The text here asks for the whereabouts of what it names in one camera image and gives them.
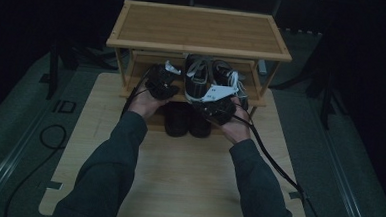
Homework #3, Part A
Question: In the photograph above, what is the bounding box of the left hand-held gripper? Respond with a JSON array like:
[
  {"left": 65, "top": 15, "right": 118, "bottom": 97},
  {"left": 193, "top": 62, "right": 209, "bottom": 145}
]
[{"left": 143, "top": 59, "right": 181, "bottom": 102}]

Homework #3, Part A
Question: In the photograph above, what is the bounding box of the left hand-held gripper cable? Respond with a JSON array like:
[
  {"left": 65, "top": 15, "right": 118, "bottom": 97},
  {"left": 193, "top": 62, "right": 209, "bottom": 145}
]
[{"left": 3, "top": 61, "right": 151, "bottom": 217}]

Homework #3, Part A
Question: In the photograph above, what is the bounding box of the white furniture foot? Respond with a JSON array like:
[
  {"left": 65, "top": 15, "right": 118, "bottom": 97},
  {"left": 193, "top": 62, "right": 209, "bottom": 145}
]
[{"left": 257, "top": 60, "right": 269, "bottom": 76}]

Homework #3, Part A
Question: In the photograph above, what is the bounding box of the right hand-held gripper cable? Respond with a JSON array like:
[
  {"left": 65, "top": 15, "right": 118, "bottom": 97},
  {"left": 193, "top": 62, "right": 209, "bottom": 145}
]
[{"left": 226, "top": 114, "right": 333, "bottom": 217}]

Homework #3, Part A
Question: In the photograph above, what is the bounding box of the hand-held gripper cable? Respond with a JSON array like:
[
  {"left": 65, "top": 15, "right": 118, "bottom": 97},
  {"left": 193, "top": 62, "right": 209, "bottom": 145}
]
[
  {"left": 3, "top": 61, "right": 151, "bottom": 217},
  {"left": 226, "top": 114, "right": 333, "bottom": 217}
]

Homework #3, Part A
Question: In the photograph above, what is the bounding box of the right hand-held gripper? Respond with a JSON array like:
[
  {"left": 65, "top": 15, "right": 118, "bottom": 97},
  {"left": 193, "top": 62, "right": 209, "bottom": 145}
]
[{"left": 190, "top": 83, "right": 240, "bottom": 127}]

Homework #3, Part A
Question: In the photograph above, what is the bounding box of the black metal stand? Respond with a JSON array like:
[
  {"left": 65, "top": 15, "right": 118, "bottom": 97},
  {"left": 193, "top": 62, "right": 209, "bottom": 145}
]
[
  {"left": 37, "top": 36, "right": 83, "bottom": 102},
  {"left": 302, "top": 65, "right": 351, "bottom": 132}
]

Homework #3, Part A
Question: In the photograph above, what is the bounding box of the wooden three-tier shoe rack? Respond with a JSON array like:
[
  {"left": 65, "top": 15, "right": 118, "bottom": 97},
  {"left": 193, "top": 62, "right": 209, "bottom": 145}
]
[{"left": 101, "top": 0, "right": 296, "bottom": 141}]

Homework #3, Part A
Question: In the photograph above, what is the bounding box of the black shoe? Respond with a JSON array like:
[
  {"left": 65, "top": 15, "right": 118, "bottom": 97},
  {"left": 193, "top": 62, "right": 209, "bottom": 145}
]
[
  {"left": 163, "top": 101, "right": 191, "bottom": 139},
  {"left": 187, "top": 111, "right": 213, "bottom": 139}
]

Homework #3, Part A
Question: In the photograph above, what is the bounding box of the black and white sneaker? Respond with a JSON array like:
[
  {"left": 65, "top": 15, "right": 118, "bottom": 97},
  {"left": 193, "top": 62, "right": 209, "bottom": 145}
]
[
  {"left": 209, "top": 58, "right": 252, "bottom": 111},
  {"left": 182, "top": 53, "right": 214, "bottom": 105}
]

